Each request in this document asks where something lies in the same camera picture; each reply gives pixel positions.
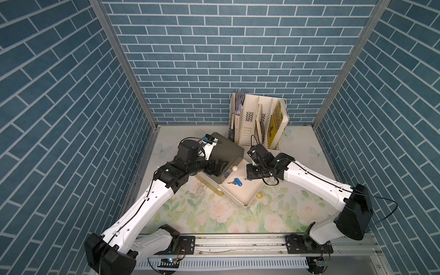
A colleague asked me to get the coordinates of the blue tag key bunch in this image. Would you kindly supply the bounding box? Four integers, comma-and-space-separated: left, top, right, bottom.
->
228, 178, 243, 187

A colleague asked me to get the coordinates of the olive and cream drawer cabinet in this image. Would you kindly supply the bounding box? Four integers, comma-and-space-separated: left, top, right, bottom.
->
195, 132, 244, 196

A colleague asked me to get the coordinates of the cream drawer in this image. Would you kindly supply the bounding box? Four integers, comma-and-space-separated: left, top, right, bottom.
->
218, 159, 264, 207

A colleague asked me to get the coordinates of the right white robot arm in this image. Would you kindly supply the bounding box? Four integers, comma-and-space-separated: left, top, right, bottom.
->
246, 144, 373, 249

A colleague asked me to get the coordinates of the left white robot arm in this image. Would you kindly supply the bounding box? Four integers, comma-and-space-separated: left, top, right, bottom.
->
84, 135, 228, 275

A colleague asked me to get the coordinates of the floral table mat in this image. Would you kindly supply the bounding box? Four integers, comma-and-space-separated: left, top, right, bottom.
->
144, 177, 336, 234

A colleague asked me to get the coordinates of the white file organizer rack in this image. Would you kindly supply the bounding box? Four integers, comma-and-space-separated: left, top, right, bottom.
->
227, 94, 281, 150

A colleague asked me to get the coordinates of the yellow cover book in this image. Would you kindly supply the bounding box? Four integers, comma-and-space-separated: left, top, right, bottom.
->
267, 99, 289, 150

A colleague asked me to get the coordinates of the blue spine book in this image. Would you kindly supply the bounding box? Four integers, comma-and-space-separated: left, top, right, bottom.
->
229, 89, 245, 143

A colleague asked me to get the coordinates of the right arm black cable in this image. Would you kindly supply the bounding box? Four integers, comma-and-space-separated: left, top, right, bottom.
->
295, 159, 399, 228

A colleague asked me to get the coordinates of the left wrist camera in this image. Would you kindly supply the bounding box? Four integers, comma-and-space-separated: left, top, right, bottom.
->
199, 134, 222, 160

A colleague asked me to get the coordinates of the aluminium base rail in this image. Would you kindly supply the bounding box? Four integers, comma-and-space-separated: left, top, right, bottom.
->
102, 233, 382, 259

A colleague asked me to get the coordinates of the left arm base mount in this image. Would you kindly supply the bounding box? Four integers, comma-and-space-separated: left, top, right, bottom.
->
155, 224, 196, 256

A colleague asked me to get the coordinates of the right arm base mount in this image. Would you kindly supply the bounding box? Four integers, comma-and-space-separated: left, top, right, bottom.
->
284, 222, 333, 254

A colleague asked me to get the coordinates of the left metal corner post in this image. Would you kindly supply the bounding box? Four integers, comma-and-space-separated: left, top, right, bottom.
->
88, 0, 158, 131

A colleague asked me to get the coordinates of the metal corner post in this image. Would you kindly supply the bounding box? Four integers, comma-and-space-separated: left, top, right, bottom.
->
88, 0, 158, 131
312, 0, 391, 131

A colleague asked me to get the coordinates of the right metal corner post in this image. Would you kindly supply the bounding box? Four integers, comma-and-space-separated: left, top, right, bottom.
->
312, 0, 391, 131

